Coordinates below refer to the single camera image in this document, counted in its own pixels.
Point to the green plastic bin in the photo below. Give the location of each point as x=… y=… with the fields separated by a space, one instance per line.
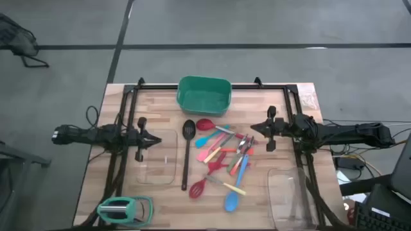
x=204 y=97

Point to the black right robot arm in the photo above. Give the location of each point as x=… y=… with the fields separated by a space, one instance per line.
x=346 y=131

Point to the black computer monitor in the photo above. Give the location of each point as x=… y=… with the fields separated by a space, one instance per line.
x=403 y=173

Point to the red slotted spoon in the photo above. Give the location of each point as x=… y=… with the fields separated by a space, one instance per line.
x=196 y=192

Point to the red spoon with metal neck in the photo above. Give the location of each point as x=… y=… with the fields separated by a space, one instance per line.
x=205 y=124

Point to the blue silicone spatula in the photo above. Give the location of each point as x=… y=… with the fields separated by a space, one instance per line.
x=201 y=142

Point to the green holder with metal roller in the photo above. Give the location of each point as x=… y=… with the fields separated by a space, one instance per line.
x=102 y=213

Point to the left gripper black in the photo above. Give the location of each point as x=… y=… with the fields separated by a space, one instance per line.
x=136 y=139

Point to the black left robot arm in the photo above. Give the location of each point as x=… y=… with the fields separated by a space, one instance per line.
x=90 y=134

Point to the black keyboard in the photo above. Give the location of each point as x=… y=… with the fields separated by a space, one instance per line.
x=379 y=219

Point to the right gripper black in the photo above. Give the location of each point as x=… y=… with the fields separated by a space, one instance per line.
x=272 y=128

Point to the clear plastic container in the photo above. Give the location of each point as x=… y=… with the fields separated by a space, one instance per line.
x=285 y=199

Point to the black aluminium table frame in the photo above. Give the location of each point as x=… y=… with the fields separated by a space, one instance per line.
x=160 y=86

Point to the black power adapter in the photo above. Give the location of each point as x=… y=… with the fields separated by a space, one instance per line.
x=349 y=163

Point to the blue silicone spoon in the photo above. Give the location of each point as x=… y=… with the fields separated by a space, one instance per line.
x=232 y=202

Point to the orange-red spatula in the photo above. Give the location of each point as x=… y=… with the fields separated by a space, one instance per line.
x=229 y=149

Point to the clear plastic bag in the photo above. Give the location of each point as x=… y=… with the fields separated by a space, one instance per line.
x=309 y=97

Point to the red silicone utensil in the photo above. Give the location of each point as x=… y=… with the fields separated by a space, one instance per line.
x=218 y=166

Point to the grey furniture piece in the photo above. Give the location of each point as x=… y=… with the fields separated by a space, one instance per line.
x=19 y=157

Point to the black slotted spoon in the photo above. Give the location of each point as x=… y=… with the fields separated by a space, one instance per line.
x=188 y=130

